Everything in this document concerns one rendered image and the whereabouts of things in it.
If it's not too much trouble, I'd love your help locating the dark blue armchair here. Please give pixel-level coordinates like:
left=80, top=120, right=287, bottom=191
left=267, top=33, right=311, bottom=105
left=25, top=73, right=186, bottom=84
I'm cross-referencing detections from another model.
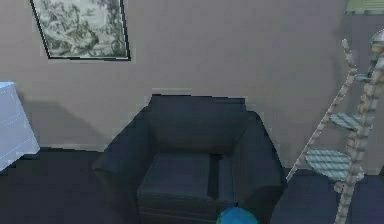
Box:
left=92, top=94, right=288, bottom=224

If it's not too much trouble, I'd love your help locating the blue round ball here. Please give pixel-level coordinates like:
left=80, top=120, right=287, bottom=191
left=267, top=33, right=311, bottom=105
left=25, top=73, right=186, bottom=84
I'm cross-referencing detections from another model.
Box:
left=216, top=206, right=260, bottom=224

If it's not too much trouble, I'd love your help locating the black framed landscape picture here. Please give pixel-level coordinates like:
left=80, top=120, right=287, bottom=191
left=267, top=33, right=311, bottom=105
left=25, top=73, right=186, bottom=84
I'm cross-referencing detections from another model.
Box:
left=29, top=0, right=132, bottom=62

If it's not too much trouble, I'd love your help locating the white chest of drawers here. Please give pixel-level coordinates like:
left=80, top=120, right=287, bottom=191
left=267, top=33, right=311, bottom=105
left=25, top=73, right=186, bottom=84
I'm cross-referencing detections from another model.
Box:
left=0, top=81, right=41, bottom=173

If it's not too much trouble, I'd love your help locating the green window blind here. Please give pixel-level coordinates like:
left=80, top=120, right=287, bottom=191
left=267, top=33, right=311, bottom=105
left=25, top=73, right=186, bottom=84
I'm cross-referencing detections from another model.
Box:
left=344, top=0, right=384, bottom=16

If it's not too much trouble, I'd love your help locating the beige rope shelf stand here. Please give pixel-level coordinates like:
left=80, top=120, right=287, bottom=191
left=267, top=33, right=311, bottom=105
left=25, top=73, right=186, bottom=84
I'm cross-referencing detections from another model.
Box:
left=285, top=29, right=384, bottom=224

